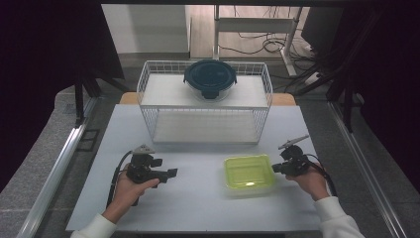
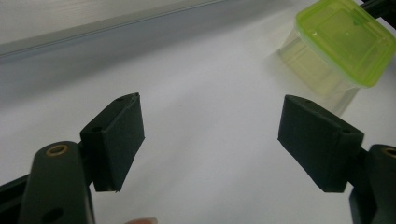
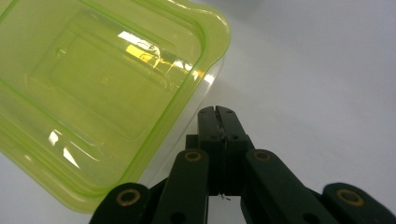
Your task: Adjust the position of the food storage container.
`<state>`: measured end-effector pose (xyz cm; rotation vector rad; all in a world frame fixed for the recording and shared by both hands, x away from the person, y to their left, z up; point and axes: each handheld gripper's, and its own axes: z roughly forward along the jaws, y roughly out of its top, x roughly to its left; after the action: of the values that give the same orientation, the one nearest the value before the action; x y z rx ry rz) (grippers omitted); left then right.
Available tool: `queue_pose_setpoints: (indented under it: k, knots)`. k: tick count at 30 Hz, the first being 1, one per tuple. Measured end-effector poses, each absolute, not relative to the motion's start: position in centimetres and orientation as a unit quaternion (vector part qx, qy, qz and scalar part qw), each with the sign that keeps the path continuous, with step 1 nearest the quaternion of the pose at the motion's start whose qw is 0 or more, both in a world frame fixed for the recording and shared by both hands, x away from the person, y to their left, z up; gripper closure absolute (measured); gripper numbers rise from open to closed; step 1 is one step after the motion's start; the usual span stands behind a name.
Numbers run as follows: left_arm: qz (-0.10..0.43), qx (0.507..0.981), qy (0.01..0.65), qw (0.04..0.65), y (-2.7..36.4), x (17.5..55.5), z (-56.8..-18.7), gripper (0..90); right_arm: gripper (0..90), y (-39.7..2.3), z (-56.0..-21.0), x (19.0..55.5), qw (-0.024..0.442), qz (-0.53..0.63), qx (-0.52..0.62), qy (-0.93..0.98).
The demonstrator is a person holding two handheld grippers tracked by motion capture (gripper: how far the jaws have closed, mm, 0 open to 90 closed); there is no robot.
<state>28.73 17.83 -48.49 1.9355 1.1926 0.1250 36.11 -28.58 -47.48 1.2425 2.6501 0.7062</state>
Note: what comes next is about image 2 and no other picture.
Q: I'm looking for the clear container with green lid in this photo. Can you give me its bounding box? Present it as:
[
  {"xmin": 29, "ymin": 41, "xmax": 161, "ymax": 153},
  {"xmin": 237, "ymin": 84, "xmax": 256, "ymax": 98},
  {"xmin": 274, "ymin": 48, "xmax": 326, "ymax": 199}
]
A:
[{"xmin": 277, "ymin": 0, "xmax": 396, "ymax": 117}]

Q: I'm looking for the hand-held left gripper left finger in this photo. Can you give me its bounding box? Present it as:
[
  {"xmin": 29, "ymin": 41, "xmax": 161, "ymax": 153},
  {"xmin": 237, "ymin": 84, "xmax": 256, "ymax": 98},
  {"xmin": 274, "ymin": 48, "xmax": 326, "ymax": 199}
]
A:
[{"xmin": 79, "ymin": 91, "xmax": 146, "ymax": 193}]

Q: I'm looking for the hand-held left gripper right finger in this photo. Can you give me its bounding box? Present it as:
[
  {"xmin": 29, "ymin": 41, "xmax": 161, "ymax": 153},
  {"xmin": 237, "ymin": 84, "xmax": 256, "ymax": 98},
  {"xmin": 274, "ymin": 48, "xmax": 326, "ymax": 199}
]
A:
[{"xmin": 276, "ymin": 94, "xmax": 365, "ymax": 193}]

